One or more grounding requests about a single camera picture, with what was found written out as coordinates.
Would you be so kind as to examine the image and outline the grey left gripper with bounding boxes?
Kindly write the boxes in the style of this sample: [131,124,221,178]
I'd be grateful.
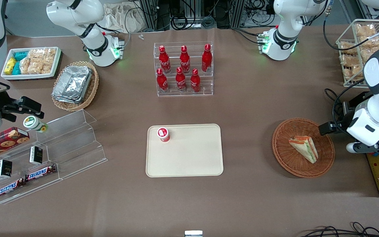
[319,110,379,156]

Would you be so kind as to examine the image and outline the white rectangular snack tray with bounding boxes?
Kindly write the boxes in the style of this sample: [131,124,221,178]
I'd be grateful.
[0,47,62,81]

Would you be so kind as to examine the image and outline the wrapped triangle sandwich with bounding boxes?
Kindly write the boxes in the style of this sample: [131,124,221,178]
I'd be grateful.
[288,135,319,164]

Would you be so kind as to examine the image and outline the round brown wicker basket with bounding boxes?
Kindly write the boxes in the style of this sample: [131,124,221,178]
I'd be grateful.
[272,118,336,178]

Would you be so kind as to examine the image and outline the oval light wicker basket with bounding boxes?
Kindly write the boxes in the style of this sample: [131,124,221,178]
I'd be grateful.
[51,61,100,112]

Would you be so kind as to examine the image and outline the beige plastic serving tray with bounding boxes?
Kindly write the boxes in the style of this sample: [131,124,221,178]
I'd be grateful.
[145,123,224,178]

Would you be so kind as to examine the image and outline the green sunflower yogurt cup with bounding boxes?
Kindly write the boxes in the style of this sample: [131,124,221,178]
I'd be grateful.
[23,116,48,133]

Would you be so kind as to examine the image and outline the red tartan cookie box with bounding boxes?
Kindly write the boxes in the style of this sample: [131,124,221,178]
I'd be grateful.
[0,126,31,164]

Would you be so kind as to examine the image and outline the clear rice cracker pack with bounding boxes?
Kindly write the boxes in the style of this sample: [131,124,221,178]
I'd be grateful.
[20,58,33,75]
[340,54,362,67]
[357,36,379,50]
[355,23,377,37]
[339,41,357,54]
[42,48,57,75]
[342,66,365,81]
[28,49,44,75]

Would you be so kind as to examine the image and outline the yellow snack packet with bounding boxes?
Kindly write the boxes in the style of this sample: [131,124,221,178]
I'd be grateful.
[4,57,17,75]

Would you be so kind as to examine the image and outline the small black snack box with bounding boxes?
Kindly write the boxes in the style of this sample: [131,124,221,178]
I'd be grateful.
[0,159,13,178]
[29,146,44,165]

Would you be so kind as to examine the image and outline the stacked aluminium foil trays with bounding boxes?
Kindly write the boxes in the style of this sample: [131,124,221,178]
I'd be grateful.
[52,66,93,104]

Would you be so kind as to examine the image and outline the clear acrylic stepped stand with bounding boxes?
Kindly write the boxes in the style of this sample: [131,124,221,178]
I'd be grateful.
[0,109,108,205]

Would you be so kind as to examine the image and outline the Snickers chocolate bar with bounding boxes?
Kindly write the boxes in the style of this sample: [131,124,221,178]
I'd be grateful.
[25,164,57,182]
[0,178,26,199]

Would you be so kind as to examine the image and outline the beige cloth bag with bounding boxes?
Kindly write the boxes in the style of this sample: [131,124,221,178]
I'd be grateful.
[103,2,148,34]

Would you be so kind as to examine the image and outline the red cola bottle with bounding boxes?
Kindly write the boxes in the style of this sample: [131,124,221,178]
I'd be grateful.
[159,45,171,74]
[190,68,201,93]
[201,43,213,73]
[156,68,169,93]
[179,45,191,74]
[175,67,187,92]

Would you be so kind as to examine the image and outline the red strawberry yogurt cup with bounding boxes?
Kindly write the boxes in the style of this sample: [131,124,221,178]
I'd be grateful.
[157,127,171,143]

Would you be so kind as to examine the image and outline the clear acrylic bottle stand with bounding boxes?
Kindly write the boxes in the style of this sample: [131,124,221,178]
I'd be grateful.
[153,42,214,97]

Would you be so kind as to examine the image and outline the aluminium profile rack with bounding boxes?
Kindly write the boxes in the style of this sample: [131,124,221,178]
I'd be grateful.
[138,0,275,29]

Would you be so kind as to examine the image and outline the black looped cable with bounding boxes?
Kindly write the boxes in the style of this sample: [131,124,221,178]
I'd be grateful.
[324,78,365,127]

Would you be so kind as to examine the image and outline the white wire basket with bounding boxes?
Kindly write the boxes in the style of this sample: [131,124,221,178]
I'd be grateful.
[336,19,379,88]

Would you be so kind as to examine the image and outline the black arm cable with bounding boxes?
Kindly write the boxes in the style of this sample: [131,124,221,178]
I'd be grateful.
[323,0,379,52]

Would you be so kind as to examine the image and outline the black cable bundle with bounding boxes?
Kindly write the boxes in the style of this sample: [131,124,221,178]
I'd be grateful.
[300,222,379,237]

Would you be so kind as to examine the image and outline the black base cable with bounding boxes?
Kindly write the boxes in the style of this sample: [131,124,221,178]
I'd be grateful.
[232,27,265,45]

